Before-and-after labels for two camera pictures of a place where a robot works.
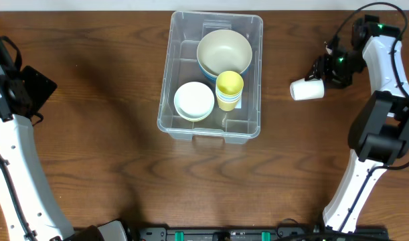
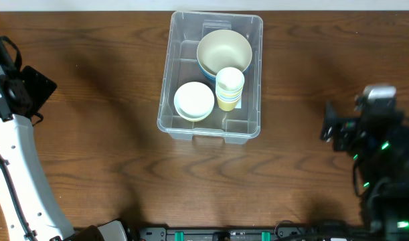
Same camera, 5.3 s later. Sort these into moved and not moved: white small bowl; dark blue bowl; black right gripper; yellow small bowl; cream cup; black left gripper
Moved: black right gripper; cream cup
Not moved: black left gripper; yellow small bowl; white small bowl; dark blue bowl
